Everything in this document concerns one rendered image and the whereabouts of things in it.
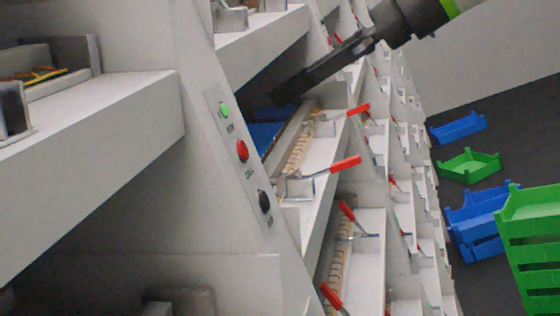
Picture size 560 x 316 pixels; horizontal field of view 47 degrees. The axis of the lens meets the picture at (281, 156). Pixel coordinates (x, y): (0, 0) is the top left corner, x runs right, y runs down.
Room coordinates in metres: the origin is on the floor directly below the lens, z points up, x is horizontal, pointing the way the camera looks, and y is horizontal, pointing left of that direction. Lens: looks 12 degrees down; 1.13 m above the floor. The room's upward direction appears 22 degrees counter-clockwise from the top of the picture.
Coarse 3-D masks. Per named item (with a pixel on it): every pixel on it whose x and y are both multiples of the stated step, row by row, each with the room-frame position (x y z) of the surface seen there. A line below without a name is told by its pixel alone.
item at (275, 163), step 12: (300, 108) 1.04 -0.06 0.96; (312, 108) 1.08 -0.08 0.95; (300, 120) 0.96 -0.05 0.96; (288, 132) 0.89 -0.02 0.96; (300, 132) 0.93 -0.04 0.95; (276, 144) 0.83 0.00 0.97; (288, 144) 0.83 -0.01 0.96; (300, 144) 0.86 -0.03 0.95; (276, 156) 0.78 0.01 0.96; (288, 156) 0.82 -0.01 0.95; (264, 168) 0.73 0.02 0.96; (276, 168) 0.74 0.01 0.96; (288, 168) 0.76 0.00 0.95
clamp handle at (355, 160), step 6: (354, 156) 0.67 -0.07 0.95; (360, 156) 0.67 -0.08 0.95; (336, 162) 0.68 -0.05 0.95; (342, 162) 0.67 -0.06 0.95; (348, 162) 0.67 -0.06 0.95; (354, 162) 0.67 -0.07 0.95; (360, 162) 0.67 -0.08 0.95; (330, 168) 0.67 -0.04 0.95; (336, 168) 0.67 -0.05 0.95; (342, 168) 0.67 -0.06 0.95; (300, 174) 0.69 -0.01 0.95; (312, 174) 0.69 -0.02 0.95; (318, 174) 0.68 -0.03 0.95; (324, 174) 0.68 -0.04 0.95
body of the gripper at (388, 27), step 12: (384, 0) 0.99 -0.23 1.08; (372, 12) 0.99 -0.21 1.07; (384, 12) 0.98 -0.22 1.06; (384, 24) 0.97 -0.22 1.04; (396, 24) 0.97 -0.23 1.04; (360, 36) 0.99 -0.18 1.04; (372, 36) 0.98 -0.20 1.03; (384, 36) 0.97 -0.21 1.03; (396, 36) 0.97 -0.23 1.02; (408, 36) 0.98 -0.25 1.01; (396, 48) 0.99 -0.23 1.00
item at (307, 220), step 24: (264, 96) 1.15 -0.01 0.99; (312, 96) 1.11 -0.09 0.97; (336, 96) 1.12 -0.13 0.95; (312, 144) 0.90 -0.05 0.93; (336, 144) 0.89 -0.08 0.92; (312, 168) 0.79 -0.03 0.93; (288, 216) 0.53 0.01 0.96; (312, 216) 0.63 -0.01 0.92; (312, 240) 0.60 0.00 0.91; (312, 264) 0.59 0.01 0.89
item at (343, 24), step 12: (336, 12) 1.80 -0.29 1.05; (348, 12) 1.79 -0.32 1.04; (324, 24) 1.81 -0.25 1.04; (336, 24) 1.80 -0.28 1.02; (348, 24) 1.80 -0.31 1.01; (372, 72) 1.79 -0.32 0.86; (372, 84) 1.80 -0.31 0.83; (360, 96) 1.81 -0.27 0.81; (372, 96) 1.80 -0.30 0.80; (396, 144) 1.79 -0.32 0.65; (396, 156) 1.80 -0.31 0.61; (420, 204) 1.79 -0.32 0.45; (420, 216) 1.80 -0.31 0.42; (444, 276) 1.79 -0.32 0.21; (456, 300) 1.81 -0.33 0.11
